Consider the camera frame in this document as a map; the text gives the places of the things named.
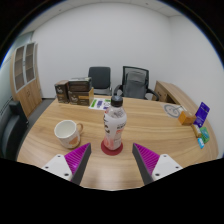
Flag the small blue box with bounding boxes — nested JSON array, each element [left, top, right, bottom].
[[197, 137, 206, 150]]

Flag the wooden cabinet with glass doors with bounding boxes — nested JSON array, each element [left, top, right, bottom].
[[9, 41, 44, 118]]

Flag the black sofa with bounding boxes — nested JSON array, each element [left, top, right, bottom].
[[0, 99, 30, 162]]

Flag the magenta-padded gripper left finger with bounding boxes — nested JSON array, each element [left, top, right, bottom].
[[41, 142, 93, 186]]

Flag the brown and black carton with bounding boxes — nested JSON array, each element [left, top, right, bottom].
[[68, 87, 95, 107]]

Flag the flat round red coaster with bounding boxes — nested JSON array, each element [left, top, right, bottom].
[[100, 139, 124, 157]]

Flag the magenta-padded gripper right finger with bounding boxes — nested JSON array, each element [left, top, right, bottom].
[[131, 142, 184, 186]]

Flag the small yellow box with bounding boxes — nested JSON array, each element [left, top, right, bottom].
[[191, 123, 203, 139]]

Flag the green packet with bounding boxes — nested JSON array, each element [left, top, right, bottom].
[[199, 126, 211, 145]]

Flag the tall brown carton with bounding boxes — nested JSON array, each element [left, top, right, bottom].
[[54, 79, 70, 104]]

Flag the white leaflet with coloured print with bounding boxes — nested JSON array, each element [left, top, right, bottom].
[[88, 97, 112, 111]]

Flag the purple upright package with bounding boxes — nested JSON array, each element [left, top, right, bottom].
[[194, 101, 211, 129]]

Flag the black padded chair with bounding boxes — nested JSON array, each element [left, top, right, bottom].
[[87, 66, 113, 97]]

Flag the clear bottle with black cap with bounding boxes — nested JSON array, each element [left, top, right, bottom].
[[102, 94, 128, 152]]

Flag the grey mesh office chair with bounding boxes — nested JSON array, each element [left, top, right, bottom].
[[113, 65, 161, 101]]

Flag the white mug with orange print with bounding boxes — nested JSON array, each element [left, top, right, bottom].
[[53, 119, 84, 150]]

